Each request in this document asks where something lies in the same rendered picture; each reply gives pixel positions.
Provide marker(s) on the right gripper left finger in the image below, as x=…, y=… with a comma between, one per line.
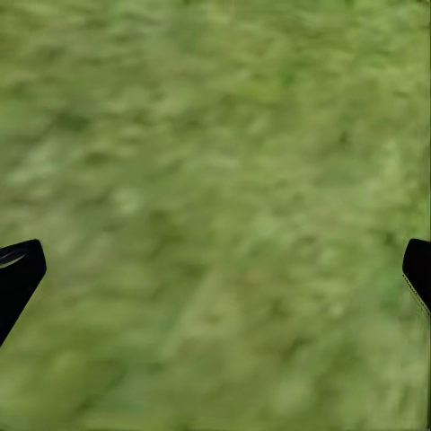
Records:
x=22, y=267

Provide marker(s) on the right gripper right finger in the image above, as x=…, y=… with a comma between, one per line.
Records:
x=417, y=268

